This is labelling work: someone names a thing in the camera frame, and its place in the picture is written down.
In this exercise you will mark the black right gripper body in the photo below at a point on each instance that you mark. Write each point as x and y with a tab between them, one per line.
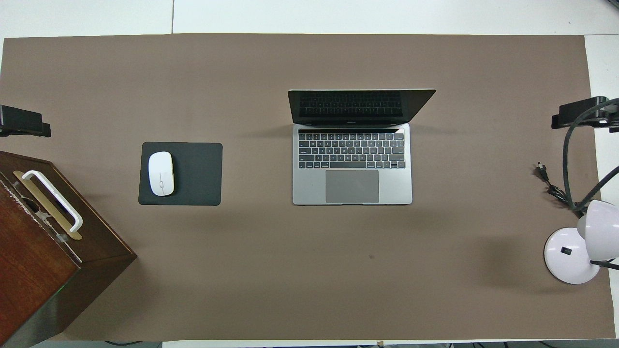
613	123

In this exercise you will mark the silver grey laptop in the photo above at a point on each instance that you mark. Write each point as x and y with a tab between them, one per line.
309	188

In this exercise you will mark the white desk lamp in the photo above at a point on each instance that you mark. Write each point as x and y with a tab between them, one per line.
570	256

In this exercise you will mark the dark brown wooden box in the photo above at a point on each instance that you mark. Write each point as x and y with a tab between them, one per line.
34	270

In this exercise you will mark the white computer mouse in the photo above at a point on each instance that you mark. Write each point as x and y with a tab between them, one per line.
161	174

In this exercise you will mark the black mouse pad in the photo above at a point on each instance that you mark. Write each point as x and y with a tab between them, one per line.
198	174

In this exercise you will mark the brown paper table mat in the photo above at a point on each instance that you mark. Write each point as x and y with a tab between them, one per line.
290	270

